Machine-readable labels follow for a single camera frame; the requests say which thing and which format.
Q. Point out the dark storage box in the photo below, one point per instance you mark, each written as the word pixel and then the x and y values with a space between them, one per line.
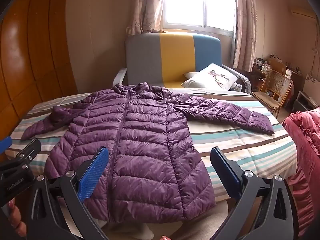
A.
pixel 306 101

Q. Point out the small printed cup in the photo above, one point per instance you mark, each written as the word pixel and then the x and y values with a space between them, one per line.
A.
pixel 237 87

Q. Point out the brown wooden wardrobe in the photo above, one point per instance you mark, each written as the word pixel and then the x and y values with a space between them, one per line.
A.
pixel 32 50

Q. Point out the white printed pillow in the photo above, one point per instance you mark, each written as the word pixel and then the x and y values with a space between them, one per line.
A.
pixel 212 77

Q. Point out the cluttered wooden desk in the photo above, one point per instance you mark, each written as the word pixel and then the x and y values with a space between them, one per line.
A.
pixel 260 72

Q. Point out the person's left hand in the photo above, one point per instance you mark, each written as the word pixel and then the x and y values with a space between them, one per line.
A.
pixel 12 220

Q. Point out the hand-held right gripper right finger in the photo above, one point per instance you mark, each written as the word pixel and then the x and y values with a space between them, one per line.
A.
pixel 226 171

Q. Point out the purple down jacket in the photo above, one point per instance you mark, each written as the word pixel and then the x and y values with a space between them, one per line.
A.
pixel 145 140

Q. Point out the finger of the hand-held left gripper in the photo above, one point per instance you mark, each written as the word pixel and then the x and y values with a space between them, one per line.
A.
pixel 5 144
pixel 27 151

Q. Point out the grey yellow blue sofa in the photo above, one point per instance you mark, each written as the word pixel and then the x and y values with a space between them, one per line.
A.
pixel 155 60

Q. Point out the wooden chair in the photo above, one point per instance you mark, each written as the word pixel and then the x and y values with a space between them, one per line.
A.
pixel 278 65

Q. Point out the striped bed sheet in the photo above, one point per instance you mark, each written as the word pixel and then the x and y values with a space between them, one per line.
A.
pixel 240 142

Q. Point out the bright window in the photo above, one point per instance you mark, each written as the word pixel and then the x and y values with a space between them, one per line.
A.
pixel 197 2

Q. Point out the rattan chair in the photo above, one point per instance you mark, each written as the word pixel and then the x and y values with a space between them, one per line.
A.
pixel 277 87

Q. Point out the pink patterned curtain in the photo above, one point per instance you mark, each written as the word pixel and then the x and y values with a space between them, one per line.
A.
pixel 143 5
pixel 246 25

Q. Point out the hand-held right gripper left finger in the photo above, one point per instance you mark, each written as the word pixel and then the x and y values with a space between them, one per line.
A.
pixel 91 173

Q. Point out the pink ruffled blanket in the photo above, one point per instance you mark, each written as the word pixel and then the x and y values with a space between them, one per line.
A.
pixel 305 155

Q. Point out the plain white pillow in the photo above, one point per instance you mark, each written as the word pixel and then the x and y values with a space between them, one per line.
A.
pixel 190 75

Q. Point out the white air conditioner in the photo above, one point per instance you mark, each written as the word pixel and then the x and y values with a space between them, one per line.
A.
pixel 302 12

